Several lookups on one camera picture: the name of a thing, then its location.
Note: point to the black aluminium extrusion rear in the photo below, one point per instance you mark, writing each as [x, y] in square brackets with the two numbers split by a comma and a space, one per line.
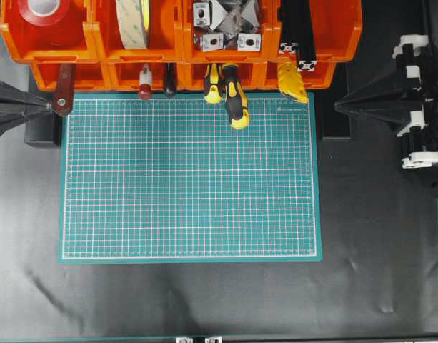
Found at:
[286, 16]

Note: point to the dark brown tool handle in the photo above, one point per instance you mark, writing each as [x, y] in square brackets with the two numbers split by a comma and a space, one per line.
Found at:
[170, 80]

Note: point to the yellow utility knife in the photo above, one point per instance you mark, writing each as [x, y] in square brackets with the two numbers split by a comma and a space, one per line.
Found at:
[290, 82]

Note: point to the large yellow black screwdriver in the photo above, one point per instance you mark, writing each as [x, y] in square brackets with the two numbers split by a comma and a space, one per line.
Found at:
[236, 101]

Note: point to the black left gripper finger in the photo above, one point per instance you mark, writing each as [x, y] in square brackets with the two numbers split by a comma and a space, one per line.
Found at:
[18, 107]

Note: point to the silver corner bracket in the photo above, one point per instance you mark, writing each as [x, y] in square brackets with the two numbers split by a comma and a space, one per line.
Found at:
[249, 42]
[212, 42]
[202, 13]

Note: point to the silver corner bracket top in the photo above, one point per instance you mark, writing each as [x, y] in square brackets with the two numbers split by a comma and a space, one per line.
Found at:
[202, 13]

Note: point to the black aluminium extrusion front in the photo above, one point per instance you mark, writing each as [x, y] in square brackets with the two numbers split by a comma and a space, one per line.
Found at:
[306, 52]

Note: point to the silver corner bracket right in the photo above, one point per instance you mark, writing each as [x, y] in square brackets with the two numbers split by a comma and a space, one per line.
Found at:
[249, 42]

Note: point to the black rack base block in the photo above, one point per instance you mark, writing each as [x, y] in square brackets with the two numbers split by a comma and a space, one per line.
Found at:
[44, 132]

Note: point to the white red-capped tool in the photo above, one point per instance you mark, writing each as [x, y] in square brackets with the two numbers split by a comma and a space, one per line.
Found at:
[145, 83]

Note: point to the orange bin upper far-left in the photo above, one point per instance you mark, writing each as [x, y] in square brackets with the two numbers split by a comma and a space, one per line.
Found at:
[68, 41]

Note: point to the red vinyl tape roll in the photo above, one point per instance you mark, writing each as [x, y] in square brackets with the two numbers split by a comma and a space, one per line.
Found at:
[43, 12]

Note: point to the black aluminium extrusion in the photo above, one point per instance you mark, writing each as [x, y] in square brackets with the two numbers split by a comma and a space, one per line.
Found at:
[286, 16]
[306, 52]

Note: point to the green grid cutting mat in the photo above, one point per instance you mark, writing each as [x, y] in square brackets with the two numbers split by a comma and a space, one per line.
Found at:
[169, 181]

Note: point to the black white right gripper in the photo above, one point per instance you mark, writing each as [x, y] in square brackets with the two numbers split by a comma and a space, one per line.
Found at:
[411, 112]

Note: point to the beige double-sided tape roll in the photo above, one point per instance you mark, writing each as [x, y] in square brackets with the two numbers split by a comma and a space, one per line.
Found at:
[134, 20]

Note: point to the small yellow black screwdriver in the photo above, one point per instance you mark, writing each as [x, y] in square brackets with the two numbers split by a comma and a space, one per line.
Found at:
[213, 84]

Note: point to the black table cover sheet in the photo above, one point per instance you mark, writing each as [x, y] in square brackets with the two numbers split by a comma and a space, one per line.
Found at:
[378, 275]

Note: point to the brown wooden tool handle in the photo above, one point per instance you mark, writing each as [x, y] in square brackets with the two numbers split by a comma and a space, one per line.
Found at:
[64, 93]

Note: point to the orange lower bin row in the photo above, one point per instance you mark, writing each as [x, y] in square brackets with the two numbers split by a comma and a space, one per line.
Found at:
[105, 76]

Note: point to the silver corner bracket left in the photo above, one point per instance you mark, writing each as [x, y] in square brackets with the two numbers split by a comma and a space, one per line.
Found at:
[212, 42]

